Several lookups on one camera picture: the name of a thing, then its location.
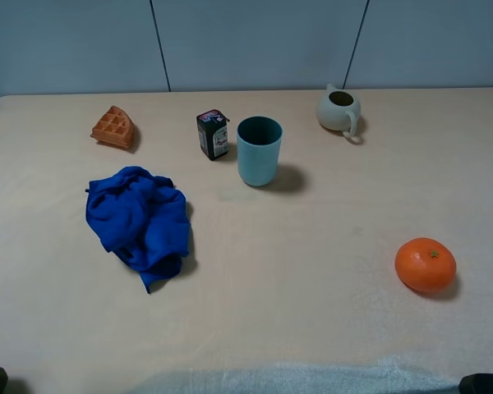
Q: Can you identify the orange waffle piece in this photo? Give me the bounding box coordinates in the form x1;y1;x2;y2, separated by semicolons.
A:
90;106;136;149

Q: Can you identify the black robot base right corner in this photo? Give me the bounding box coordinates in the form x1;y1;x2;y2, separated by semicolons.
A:
458;373;493;394

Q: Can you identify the light blue plastic cup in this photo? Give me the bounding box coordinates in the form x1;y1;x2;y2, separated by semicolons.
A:
237;116;283;187

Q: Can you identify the small black juice carton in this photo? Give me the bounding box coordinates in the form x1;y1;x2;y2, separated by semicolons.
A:
196;109;228;161

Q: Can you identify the crumpled blue cloth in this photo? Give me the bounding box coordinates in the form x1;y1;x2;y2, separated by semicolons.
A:
85;166;191;293

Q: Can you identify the cream ceramic teapot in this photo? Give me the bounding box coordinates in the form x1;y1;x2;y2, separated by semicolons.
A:
316;84;363;144

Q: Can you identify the orange mandarin fruit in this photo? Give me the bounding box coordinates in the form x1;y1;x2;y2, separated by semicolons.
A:
394;237;457;294

